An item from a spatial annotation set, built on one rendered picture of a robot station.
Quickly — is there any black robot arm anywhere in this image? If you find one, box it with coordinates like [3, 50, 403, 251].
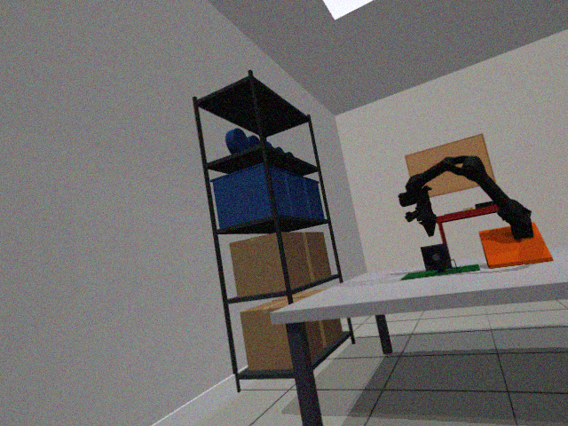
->
[398, 155, 533, 239]

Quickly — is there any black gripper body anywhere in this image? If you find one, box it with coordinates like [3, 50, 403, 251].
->
[416, 201, 437, 222]

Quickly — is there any green circuit board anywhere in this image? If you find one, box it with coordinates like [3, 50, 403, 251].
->
[402, 264, 480, 280]

